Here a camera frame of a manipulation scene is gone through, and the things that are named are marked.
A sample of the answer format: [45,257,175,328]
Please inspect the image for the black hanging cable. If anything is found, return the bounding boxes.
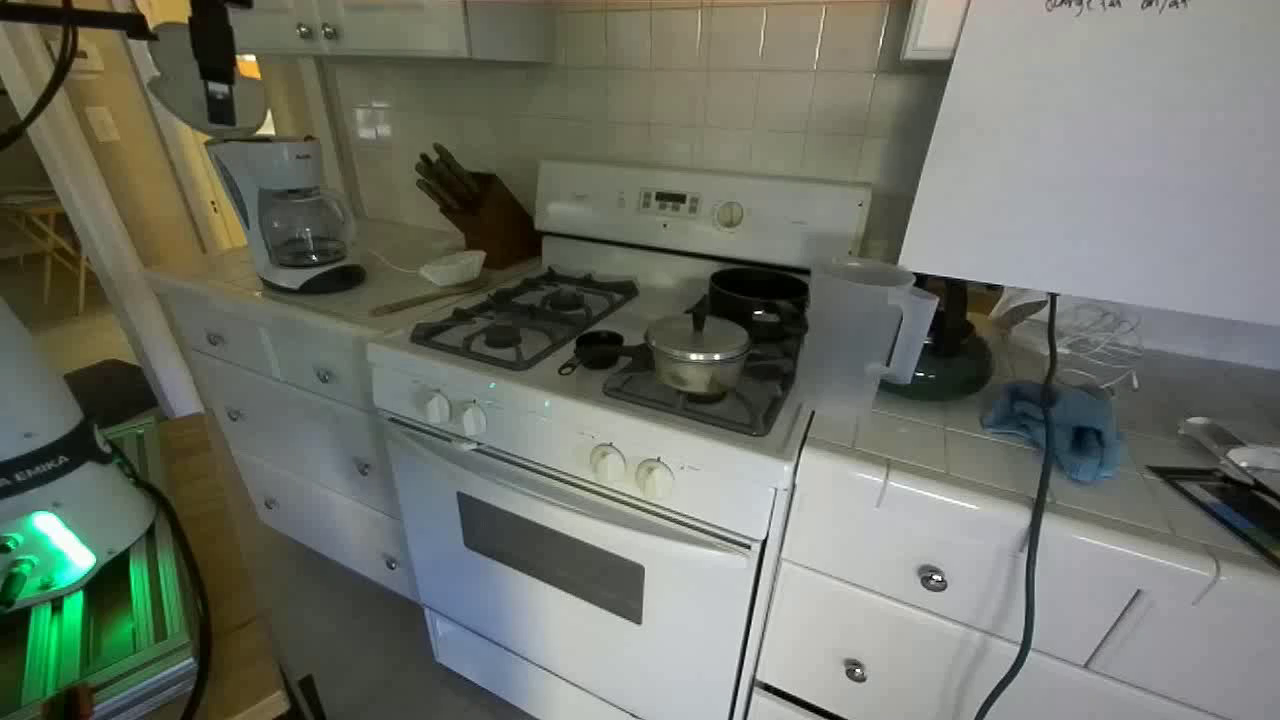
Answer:
[972,293,1063,720]

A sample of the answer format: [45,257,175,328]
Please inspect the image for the robot mounting platform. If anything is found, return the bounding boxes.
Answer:
[0,524,205,720]

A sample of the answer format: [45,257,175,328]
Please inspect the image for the white oven door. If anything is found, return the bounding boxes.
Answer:
[381,412,767,720]

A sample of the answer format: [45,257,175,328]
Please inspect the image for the black burner grate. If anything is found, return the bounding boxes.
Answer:
[601,293,807,440]
[407,269,639,374]

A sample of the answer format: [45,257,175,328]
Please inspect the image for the small black cup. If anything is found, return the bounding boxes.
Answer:
[556,328,632,379]

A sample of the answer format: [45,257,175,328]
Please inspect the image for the metal utensil with plate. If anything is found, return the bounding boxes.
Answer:
[1177,412,1280,500]

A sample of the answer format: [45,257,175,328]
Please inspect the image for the wooden chair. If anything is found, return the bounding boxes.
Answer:
[0,191,95,316]

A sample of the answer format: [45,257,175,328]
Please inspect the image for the wooden knife block brown handles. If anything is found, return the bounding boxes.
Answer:
[414,140,545,270]

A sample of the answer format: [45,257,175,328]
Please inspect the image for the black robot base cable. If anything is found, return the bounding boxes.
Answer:
[114,453,216,720]

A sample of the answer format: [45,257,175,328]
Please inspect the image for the black tray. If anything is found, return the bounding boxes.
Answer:
[1150,456,1280,570]

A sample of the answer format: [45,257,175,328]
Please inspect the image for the black mount bar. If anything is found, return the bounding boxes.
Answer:
[0,0,151,38]

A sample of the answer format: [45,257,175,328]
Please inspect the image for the white lower cabinet with drawers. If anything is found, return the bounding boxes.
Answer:
[158,278,422,605]

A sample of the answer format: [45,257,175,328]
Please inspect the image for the silver pot with lid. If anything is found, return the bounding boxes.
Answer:
[645,307,754,402]

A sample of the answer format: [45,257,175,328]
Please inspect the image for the black pot with handle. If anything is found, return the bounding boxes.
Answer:
[699,263,814,336]

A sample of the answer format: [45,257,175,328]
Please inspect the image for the white wall outlet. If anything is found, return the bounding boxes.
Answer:
[349,100,402,143]

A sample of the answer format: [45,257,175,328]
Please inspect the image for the white gas stove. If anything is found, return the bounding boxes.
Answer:
[366,157,878,720]

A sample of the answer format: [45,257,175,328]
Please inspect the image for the long utensil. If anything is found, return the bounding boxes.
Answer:
[368,275,492,319]

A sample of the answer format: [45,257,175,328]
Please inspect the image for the blue cloth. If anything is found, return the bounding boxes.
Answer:
[981,379,1127,487]

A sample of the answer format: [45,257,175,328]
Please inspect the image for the clear plastic pitcher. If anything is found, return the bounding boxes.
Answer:
[795,257,946,420]

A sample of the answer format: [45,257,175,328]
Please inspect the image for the white lower cabinet silver knobs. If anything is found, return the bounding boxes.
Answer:
[740,434,1280,720]

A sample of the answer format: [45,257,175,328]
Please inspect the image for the black box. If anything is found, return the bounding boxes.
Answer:
[62,356,167,432]

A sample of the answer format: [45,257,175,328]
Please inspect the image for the clear plastic container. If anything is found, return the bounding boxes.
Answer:
[1024,293,1152,390]

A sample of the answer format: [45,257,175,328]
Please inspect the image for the white coffee maker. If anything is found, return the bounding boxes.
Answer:
[210,131,373,299]

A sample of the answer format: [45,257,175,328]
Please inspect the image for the small white dish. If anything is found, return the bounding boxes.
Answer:
[417,249,492,293]

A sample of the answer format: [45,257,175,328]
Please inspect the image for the white upper cabinet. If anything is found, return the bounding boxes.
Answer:
[237,0,561,67]

